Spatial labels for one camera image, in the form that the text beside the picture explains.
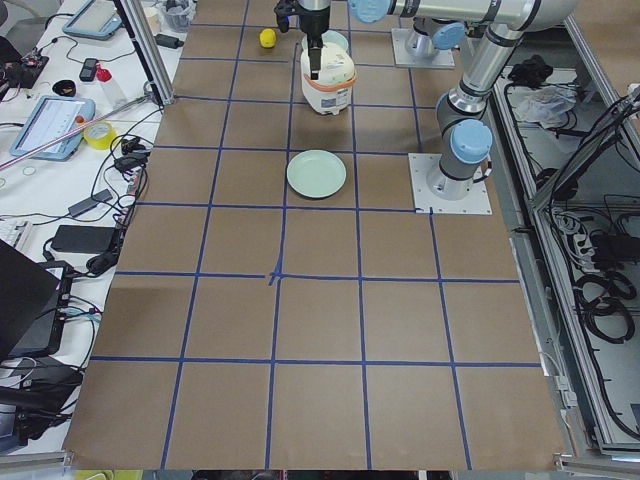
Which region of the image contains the black power adapter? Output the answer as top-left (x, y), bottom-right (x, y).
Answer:
top-left (68, 189), bottom-right (113, 218)

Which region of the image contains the white rice cooker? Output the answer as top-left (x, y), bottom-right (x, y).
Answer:
top-left (300, 42), bottom-right (356, 115)

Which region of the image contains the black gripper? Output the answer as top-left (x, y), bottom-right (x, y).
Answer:
top-left (274, 0), bottom-right (331, 80)

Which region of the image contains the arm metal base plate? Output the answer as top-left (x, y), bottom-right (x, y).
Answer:
top-left (391, 28), bottom-right (455, 69)
top-left (408, 153), bottom-right (492, 215)

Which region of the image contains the yellow toy potato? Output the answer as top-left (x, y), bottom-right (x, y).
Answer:
top-left (259, 28), bottom-right (277, 49)

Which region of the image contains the yellow tape roll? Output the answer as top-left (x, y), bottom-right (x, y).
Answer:
top-left (83, 121), bottom-right (117, 150)

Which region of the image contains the green plate near arm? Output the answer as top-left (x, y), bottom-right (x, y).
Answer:
top-left (322, 30), bottom-right (349, 51)
top-left (286, 150), bottom-right (347, 199)

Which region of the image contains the black phone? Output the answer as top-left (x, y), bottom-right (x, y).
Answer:
top-left (79, 58), bottom-right (99, 82)

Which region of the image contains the red capped squeeze bottle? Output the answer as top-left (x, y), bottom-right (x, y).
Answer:
top-left (96, 63), bottom-right (127, 108)

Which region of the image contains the aluminium frame post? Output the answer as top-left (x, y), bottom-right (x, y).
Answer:
top-left (114, 0), bottom-right (174, 106)

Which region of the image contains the black laptop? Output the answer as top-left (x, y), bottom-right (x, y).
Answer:
top-left (1, 242), bottom-right (73, 360)

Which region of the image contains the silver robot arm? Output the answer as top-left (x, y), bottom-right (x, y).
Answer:
top-left (349, 0), bottom-right (578, 131)
top-left (405, 17), bottom-right (466, 58)

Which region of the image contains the blue teach pendant tablet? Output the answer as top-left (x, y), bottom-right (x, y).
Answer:
top-left (10, 95), bottom-right (96, 161)

